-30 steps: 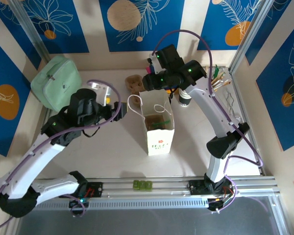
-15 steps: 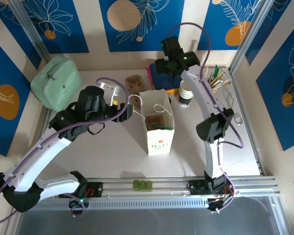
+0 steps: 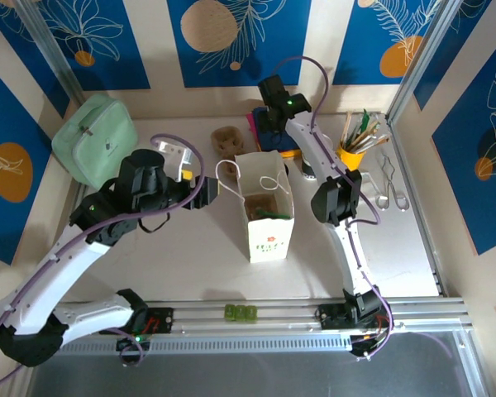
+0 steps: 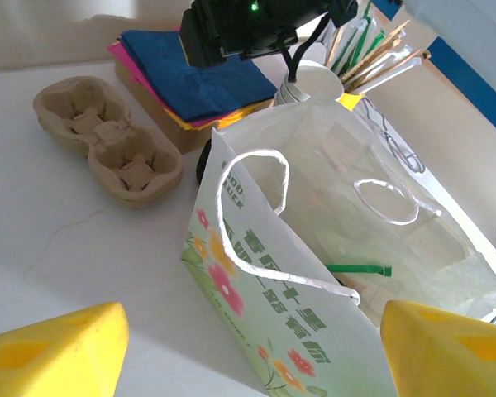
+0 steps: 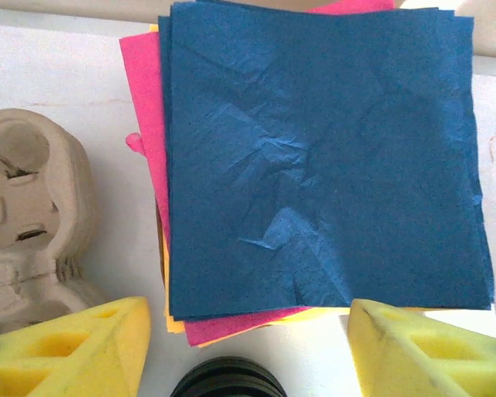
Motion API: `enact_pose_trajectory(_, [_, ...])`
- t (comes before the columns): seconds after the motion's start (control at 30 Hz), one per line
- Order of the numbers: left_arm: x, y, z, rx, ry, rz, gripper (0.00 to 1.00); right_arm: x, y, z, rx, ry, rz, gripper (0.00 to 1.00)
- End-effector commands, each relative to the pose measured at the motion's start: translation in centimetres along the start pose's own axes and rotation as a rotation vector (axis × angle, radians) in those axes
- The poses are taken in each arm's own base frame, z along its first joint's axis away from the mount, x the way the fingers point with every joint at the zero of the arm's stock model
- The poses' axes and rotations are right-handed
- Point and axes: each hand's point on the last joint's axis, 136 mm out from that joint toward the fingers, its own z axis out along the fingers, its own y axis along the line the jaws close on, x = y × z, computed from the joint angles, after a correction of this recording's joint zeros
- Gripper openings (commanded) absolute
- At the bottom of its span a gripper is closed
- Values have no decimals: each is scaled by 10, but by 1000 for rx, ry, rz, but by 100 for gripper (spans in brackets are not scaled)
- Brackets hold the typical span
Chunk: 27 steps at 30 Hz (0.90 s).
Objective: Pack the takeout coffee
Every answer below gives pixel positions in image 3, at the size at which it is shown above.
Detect blue napkin stack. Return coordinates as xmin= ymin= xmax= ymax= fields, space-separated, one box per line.
xmin=251 ymin=106 xmax=299 ymax=152

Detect green stirrer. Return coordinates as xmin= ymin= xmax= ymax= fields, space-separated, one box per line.
xmin=357 ymin=108 xmax=371 ymax=141
xmin=254 ymin=208 xmax=291 ymax=219

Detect paper cup stack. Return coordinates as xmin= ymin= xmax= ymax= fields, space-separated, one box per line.
xmin=301 ymin=151 xmax=320 ymax=183

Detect white printed paper bag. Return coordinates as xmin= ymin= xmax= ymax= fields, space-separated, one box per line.
xmin=215 ymin=151 xmax=296 ymax=265

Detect mint green zip pouch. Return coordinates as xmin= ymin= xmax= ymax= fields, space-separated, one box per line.
xmin=51 ymin=93 xmax=140 ymax=191

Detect wooden stirrer stick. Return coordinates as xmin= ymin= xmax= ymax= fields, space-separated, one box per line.
xmin=342 ymin=110 xmax=354 ymax=146

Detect green tipped stirrer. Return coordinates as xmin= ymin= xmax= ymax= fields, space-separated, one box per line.
xmin=357 ymin=108 xmax=371 ymax=141

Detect yellow stirrer pot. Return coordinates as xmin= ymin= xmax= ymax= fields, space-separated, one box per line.
xmin=336 ymin=142 xmax=367 ymax=170

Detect paper wrapped stirrer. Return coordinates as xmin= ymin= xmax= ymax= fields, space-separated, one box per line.
xmin=357 ymin=134 xmax=392 ymax=152

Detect metal tongs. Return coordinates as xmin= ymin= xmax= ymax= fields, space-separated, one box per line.
xmin=375 ymin=151 xmax=410 ymax=212

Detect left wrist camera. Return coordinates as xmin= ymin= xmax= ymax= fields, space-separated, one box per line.
xmin=155 ymin=140 xmax=194 ymax=171

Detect blue floral wall poster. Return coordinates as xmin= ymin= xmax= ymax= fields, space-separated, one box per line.
xmin=332 ymin=0 xmax=443 ymax=87
xmin=413 ymin=0 xmax=493 ymax=111
xmin=0 ymin=57 xmax=54 ymax=265
xmin=0 ymin=0 xmax=152 ymax=92
xmin=432 ymin=24 xmax=496 ymax=256
xmin=167 ymin=0 xmax=313 ymax=88

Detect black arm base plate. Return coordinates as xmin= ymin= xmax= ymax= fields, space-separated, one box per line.
xmin=136 ymin=307 xmax=175 ymax=335
xmin=319 ymin=304 xmax=393 ymax=332

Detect aluminium corner post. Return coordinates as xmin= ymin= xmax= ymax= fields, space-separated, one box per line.
xmin=386 ymin=0 xmax=460 ymax=125
xmin=14 ymin=0 xmax=86 ymax=107

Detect aluminium rail frame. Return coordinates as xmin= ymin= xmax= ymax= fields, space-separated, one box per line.
xmin=20 ymin=295 xmax=475 ymax=338

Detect grey slotted cable duct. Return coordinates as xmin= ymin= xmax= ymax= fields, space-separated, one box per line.
xmin=35 ymin=335 xmax=355 ymax=356

